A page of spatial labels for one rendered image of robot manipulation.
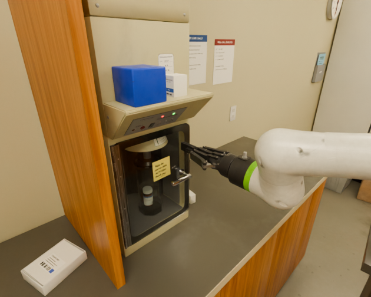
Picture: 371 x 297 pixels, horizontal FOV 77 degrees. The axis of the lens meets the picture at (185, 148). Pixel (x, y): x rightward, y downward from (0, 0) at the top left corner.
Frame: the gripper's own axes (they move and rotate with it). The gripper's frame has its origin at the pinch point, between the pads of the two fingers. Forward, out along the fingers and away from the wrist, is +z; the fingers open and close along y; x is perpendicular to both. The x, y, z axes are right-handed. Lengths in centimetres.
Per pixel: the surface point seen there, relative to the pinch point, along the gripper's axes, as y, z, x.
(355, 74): -284, 14, -2
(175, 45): 1.6, 4.7, -33.9
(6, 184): 51, 48, 15
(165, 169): 8.4, 3.5, 6.8
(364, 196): -246, -35, 125
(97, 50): 26.7, 4.7, -32.9
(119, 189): 26.4, 3.6, 7.0
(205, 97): -0.5, -6.5, -19.2
